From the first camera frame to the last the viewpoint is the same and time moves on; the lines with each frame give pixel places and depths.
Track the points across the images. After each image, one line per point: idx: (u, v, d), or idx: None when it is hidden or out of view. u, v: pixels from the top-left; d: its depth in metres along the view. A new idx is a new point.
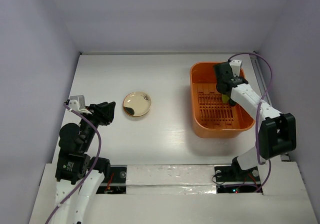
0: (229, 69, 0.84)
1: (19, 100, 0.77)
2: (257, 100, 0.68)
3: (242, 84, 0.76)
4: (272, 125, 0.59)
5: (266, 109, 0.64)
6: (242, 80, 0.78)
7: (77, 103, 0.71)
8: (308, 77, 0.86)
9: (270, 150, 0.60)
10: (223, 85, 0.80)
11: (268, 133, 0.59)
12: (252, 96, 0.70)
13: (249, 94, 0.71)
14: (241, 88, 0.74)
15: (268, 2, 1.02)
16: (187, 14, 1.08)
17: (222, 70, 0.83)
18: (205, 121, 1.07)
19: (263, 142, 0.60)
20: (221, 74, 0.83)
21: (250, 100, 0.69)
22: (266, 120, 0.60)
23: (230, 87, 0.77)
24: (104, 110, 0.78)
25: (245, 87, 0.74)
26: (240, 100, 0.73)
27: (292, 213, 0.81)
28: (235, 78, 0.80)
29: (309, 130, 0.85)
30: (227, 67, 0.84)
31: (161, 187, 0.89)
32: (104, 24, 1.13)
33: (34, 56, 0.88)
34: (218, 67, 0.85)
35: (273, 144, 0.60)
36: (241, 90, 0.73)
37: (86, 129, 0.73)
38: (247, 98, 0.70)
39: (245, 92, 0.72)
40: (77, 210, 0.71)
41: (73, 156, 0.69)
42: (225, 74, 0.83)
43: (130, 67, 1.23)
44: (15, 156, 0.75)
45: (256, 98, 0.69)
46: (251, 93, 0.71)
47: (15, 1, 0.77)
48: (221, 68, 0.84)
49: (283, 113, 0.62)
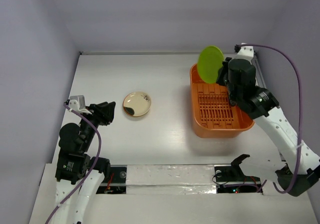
0: (253, 77, 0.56)
1: (19, 100, 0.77)
2: (295, 141, 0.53)
3: (272, 108, 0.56)
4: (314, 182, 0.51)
5: (306, 156, 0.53)
6: (270, 97, 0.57)
7: (77, 103, 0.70)
8: (308, 77, 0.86)
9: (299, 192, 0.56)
10: (246, 105, 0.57)
11: (308, 188, 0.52)
12: (289, 132, 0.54)
13: (285, 129, 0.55)
14: (273, 116, 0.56)
15: (268, 2, 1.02)
16: (187, 14, 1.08)
17: (246, 81, 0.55)
18: (205, 121, 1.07)
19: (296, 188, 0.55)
20: (242, 86, 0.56)
21: (287, 140, 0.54)
22: (309, 176, 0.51)
23: (257, 110, 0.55)
24: (104, 110, 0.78)
25: (277, 115, 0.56)
26: (269, 130, 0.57)
27: (292, 213, 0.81)
28: (259, 92, 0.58)
29: (309, 130, 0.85)
30: (252, 74, 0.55)
31: (161, 187, 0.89)
32: (104, 24, 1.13)
33: (34, 55, 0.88)
34: (240, 74, 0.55)
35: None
36: (274, 123, 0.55)
37: (86, 129, 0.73)
38: (284, 136, 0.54)
39: (279, 125, 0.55)
40: (77, 210, 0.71)
41: (73, 156, 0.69)
42: (249, 85, 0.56)
43: (131, 67, 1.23)
44: (16, 156, 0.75)
45: (294, 136, 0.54)
46: (286, 127, 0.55)
47: (14, 0, 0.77)
48: (245, 78, 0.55)
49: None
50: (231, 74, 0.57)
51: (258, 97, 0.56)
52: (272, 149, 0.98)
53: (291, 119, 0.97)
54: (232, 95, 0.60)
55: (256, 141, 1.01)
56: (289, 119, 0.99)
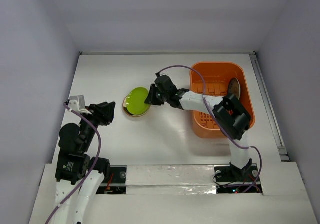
0: (170, 83, 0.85)
1: (19, 100, 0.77)
2: (201, 98, 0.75)
3: (185, 93, 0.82)
4: (221, 108, 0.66)
5: (212, 100, 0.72)
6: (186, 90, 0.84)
7: (77, 103, 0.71)
8: (308, 77, 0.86)
9: (233, 128, 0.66)
10: (173, 102, 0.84)
11: (222, 116, 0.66)
12: (197, 97, 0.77)
13: (194, 97, 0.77)
14: (185, 95, 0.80)
15: (268, 2, 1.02)
16: (187, 14, 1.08)
17: (166, 87, 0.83)
18: (204, 121, 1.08)
19: (225, 125, 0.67)
20: (165, 90, 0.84)
21: (197, 102, 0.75)
22: (216, 107, 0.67)
23: (179, 104, 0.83)
24: (104, 109, 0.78)
25: (189, 94, 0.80)
26: (190, 106, 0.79)
27: (292, 213, 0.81)
28: (178, 91, 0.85)
29: (309, 130, 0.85)
30: (168, 81, 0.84)
31: (161, 187, 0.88)
32: (104, 24, 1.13)
33: (34, 55, 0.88)
34: (161, 84, 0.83)
35: (233, 123, 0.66)
36: (187, 98, 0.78)
37: (86, 129, 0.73)
38: (194, 101, 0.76)
39: (190, 97, 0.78)
40: (77, 210, 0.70)
41: (73, 156, 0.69)
42: (170, 89, 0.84)
43: (131, 67, 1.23)
44: (16, 156, 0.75)
45: (200, 96, 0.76)
46: (195, 95, 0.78)
47: (14, 0, 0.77)
48: (165, 85, 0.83)
49: (225, 97, 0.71)
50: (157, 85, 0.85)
51: (178, 94, 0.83)
52: (271, 149, 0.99)
53: (291, 119, 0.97)
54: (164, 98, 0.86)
55: (256, 141, 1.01)
56: (289, 119, 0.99)
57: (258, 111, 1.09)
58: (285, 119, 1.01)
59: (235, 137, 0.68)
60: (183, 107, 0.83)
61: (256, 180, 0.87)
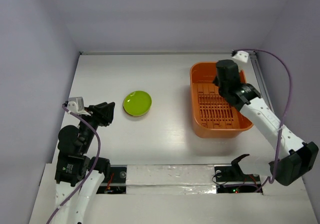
0: (236, 72, 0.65)
1: (18, 100, 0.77)
2: (277, 126, 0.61)
3: (254, 98, 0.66)
4: (297, 161, 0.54)
5: (288, 138, 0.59)
6: (252, 89, 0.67)
7: (75, 104, 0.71)
8: (308, 77, 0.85)
9: (289, 179, 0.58)
10: (232, 98, 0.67)
11: (293, 169, 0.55)
12: (271, 118, 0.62)
13: (266, 114, 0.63)
14: (255, 105, 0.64)
15: (269, 1, 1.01)
16: (187, 14, 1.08)
17: (231, 75, 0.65)
18: (205, 121, 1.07)
19: (284, 173, 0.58)
20: (227, 80, 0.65)
21: (269, 124, 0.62)
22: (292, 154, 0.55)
23: (240, 102, 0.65)
24: (104, 110, 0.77)
25: (260, 103, 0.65)
26: (254, 118, 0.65)
27: (292, 213, 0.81)
28: (242, 86, 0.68)
29: (309, 131, 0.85)
30: (234, 69, 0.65)
31: (161, 187, 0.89)
32: (104, 24, 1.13)
33: (34, 56, 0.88)
34: (224, 70, 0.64)
35: (294, 176, 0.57)
36: (256, 110, 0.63)
37: (85, 131, 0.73)
38: (265, 120, 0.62)
39: (261, 112, 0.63)
40: (77, 210, 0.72)
41: (72, 158, 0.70)
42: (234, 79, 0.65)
43: (131, 67, 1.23)
44: (16, 156, 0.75)
45: (275, 120, 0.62)
46: (268, 113, 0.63)
47: (14, 1, 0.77)
48: (230, 74, 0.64)
49: (305, 143, 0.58)
50: (219, 70, 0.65)
51: (242, 91, 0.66)
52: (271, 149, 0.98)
53: (291, 119, 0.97)
54: (223, 89, 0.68)
55: (256, 141, 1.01)
56: (289, 118, 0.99)
57: None
58: (286, 119, 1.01)
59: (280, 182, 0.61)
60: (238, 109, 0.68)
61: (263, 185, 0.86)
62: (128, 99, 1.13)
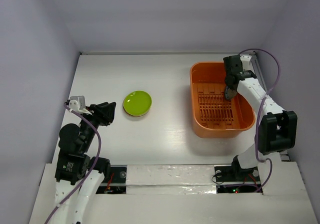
0: (239, 62, 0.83)
1: (19, 100, 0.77)
2: (262, 95, 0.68)
3: (250, 78, 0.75)
4: (273, 119, 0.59)
5: (270, 105, 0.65)
6: (251, 73, 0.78)
7: (77, 103, 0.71)
8: (308, 77, 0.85)
9: (267, 143, 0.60)
10: (231, 77, 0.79)
11: (268, 128, 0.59)
12: (258, 91, 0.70)
13: (256, 88, 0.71)
14: (248, 81, 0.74)
15: (269, 2, 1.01)
16: (187, 14, 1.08)
17: (233, 62, 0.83)
18: (205, 121, 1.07)
19: (262, 136, 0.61)
20: (230, 65, 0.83)
21: (255, 94, 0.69)
22: (268, 114, 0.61)
23: (237, 79, 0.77)
24: (104, 110, 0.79)
25: (253, 81, 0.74)
26: (246, 93, 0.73)
27: (292, 214, 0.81)
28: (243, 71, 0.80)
29: (309, 131, 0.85)
30: (237, 59, 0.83)
31: (161, 187, 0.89)
32: (104, 24, 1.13)
33: (34, 56, 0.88)
34: (229, 58, 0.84)
35: (271, 140, 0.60)
36: (247, 84, 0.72)
37: (86, 130, 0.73)
38: (253, 92, 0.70)
39: (252, 86, 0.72)
40: (77, 210, 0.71)
41: (72, 156, 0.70)
42: (235, 67, 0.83)
43: (131, 67, 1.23)
44: (15, 156, 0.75)
45: (262, 92, 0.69)
46: (258, 88, 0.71)
47: (14, 1, 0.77)
48: (232, 59, 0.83)
49: (285, 111, 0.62)
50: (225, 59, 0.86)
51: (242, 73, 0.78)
52: None
53: None
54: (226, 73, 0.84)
55: None
56: None
57: None
58: None
59: (262, 151, 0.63)
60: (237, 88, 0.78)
61: (263, 185, 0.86)
62: (128, 99, 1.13)
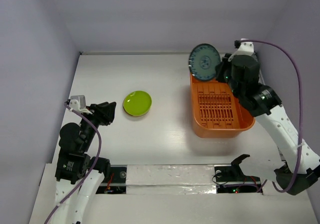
0: (257, 72, 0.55)
1: (19, 100, 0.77)
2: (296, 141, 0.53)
3: (274, 106, 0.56)
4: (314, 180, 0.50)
5: (306, 155, 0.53)
6: (271, 93, 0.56)
7: (78, 102, 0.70)
8: (308, 77, 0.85)
9: None
10: (249, 102, 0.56)
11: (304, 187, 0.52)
12: (290, 131, 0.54)
13: (286, 128, 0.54)
14: (276, 115, 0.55)
15: (268, 2, 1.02)
16: (187, 14, 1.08)
17: (251, 77, 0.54)
18: (205, 121, 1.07)
19: None
20: (245, 82, 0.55)
21: (288, 139, 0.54)
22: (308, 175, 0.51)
23: (259, 108, 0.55)
24: (105, 109, 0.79)
25: (280, 113, 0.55)
26: (271, 130, 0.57)
27: (292, 213, 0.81)
28: (261, 89, 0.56)
29: (309, 131, 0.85)
30: (255, 71, 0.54)
31: (161, 187, 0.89)
32: (104, 24, 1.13)
33: (34, 54, 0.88)
34: (243, 70, 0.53)
35: None
36: (276, 122, 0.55)
37: (86, 129, 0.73)
38: (284, 135, 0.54)
39: (281, 124, 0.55)
40: (77, 210, 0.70)
41: (72, 156, 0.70)
42: (252, 82, 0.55)
43: (131, 67, 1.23)
44: (15, 156, 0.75)
45: (295, 135, 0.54)
46: (288, 126, 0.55)
47: (15, 1, 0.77)
48: (250, 73, 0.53)
49: None
50: (234, 69, 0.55)
51: (261, 95, 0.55)
52: (271, 149, 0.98)
53: (291, 120, 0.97)
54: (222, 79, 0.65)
55: (256, 140, 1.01)
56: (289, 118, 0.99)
57: None
58: None
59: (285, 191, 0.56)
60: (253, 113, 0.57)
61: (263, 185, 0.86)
62: (128, 99, 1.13)
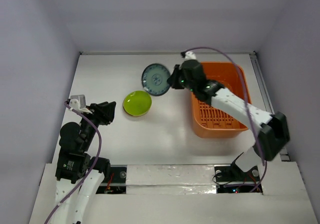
0: (202, 70, 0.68)
1: (19, 100, 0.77)
2: (243, 107, 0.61)
3: (219, 90, 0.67)
4: (270, 130, 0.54)
5: (256, 113, 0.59)
6: (217, 83, 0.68)
7: (78, 102, 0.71)
8: (308, 77, 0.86)
9: (272, 153, 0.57)
10: (201, 95, 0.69)
11: (268, 140, 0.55)
12: (237, 103, 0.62)
13: (233, 100, 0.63)
14: (221, 95, 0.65)
15: (268, 2, 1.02)
16: (187, 14, 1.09)
17: (197, 75, 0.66)
18: (204, 121, 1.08)
19: (265, 150, 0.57)
20: (193, 80, 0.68)
21: (236, 108, 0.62)
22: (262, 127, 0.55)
23: (209, 98, 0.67)
24: (105, 109, 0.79)
25: (225, 93, 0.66)
26: (224, 108, 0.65)
27: (292, 213, 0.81)
28: (208, 82, 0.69)
29: (309, 131, 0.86)
30: (199, 69, 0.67)
31: (161, 187, 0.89)
32: (104, 24, 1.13)
33: (34, 54, 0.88)
34: (190, 71, 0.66)
35: (274, 148, 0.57)
36: (223, 99, 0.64)
37: (86, 128, 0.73)
38: (233, 106, 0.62)
39: (227, 99, 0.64)
40: (77, 209, 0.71)
41: (73, 155, 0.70)
42: (200, 78, 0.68)
43: (131, 68, 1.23)
44: (15, 155, 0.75)
45: (241, 103, 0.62)
46: (234, 99, 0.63)
47: (15, 0, 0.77)
48: (195, 72, 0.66)
49: (273, 114, 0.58)
50: (184, 71, 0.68)
51: (208, 87, 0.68)
52: None
53: (291, 120, 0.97)
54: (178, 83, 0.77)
55: None
56: (289, 119, 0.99)
57: None
58: (285, 119, 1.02)
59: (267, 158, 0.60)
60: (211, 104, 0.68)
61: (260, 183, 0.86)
62: (128, 99, 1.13)
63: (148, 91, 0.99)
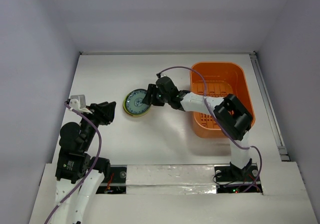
0: (172, 85, 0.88)
1: (19, 100, 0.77)
2: (202, 99, 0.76)
3: (187, 95, 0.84)
4: (223, 109, 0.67)
5: (212, 101, 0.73)
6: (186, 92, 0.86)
7: (78, 102, 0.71)
8: (308, 77, 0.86)
9: (235, 129, 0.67)
10: (175, 104, 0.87)
11: (224, 116, 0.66)
12: (197, 98, 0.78)
13: (195, 98, 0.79)
14: (186, 97, 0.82)
15: (268, 2, 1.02)
16: (187, 14, 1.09)
17: (168, 88, 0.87)
18: (204, 121, 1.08)
19: (227, 127, 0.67)
20: (166, 92, 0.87)
21: (198, 103, 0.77)
22: (217, 108, 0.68)
23: (181, 106, 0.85)
24: (105, 109, 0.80)
25: (189, 95, 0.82)
26: (192, 108, 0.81)
27: (292, 213, 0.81)
28: (179, 93, 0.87)
29: (309, 130, 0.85)
30: (169, 83, 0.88)
31: (161, 187, 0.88)
32: (104, 24, 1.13)
33: (34, 54, 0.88)
34: (162, 85, 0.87)
35: (234, 124, 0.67)
36: (187, 100, 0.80)
37: (86, 128, 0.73)
38: (195, 102, 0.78)
39: (191, 99, 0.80)
40: (77, 210, 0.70)
41: (72, 155, 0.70)
42: (171, 90, 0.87)
43: (131, 67, 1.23)
44: (15, 156, 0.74)
45: (200, 97, 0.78)
46: (196, 97, 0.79)
47: (15, 1, 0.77)
48: (165, 86, 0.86)
49: (225, 97, 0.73)
50: (159, 86, 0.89)
51: (178, 96, 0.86)
52: (271, 149, 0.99)
53: (291, 120, 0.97)
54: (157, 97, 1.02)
55: (256, 140, 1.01)
56: (289, 119, 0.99)
57: (259, 111, 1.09)
58: (285, 119, 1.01)
59: (236, 138, 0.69)
60: (184, 109, 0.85)
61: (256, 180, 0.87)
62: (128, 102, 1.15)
63: (130, 109, 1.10)
